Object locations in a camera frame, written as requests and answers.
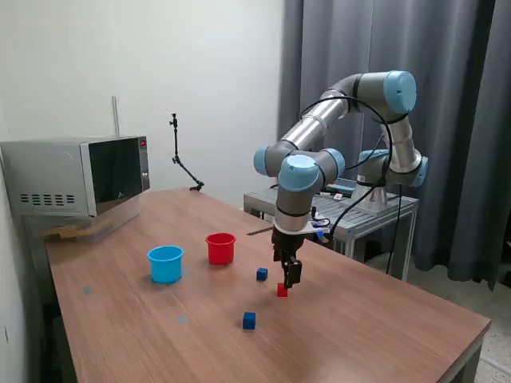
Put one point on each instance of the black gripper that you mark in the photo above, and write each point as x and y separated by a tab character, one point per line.
287	241

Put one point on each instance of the blue cube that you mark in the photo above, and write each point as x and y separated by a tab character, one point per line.
249	321
262	274

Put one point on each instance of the red cube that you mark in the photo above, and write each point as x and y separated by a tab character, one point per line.
282	292

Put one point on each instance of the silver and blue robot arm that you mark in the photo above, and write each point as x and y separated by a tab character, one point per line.
307	123

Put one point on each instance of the black tape strip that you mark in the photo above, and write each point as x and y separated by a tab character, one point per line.
257	232

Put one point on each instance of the red plastic cup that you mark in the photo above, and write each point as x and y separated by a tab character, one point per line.
220	251

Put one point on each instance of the robot teach pendant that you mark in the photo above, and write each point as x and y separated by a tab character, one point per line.
341	186

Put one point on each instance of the small table sticker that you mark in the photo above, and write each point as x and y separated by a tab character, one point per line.
87	291
182	318

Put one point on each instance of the blue plastic cup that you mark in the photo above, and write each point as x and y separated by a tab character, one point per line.
165	265

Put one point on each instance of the clear plastic box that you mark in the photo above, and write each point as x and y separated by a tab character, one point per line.
100	229

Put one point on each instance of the grey curtain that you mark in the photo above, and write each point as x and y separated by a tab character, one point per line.
459	159

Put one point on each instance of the wooden block stack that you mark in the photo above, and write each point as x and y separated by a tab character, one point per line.
68	233

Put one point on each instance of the silver microwave oven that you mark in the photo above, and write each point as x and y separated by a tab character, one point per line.
48	171

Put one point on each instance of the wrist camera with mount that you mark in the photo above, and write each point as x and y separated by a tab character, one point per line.
319	228

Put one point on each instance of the white wall pipe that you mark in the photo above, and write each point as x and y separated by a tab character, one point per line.
116	115

